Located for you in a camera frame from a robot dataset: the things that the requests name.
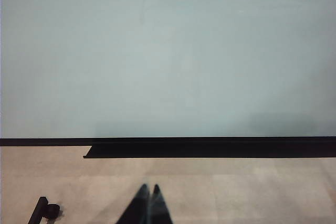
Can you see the white glass whiteboard black frame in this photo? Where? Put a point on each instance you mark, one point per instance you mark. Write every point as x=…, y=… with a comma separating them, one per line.
x=157, y=51

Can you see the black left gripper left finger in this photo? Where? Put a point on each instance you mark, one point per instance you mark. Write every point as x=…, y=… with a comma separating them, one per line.
x=137, y=208

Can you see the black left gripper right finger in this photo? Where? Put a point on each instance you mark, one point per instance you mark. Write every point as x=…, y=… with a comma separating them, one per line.
x=160, y=208

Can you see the black whiteboard stand foot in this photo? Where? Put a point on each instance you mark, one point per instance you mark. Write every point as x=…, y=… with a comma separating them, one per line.
x=36, y=211

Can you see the black table edge rail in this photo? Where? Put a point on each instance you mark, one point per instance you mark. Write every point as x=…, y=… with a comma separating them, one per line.
x=210, y=151

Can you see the black caster wheel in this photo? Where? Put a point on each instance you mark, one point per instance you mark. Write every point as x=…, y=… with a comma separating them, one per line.
x=52, y=210

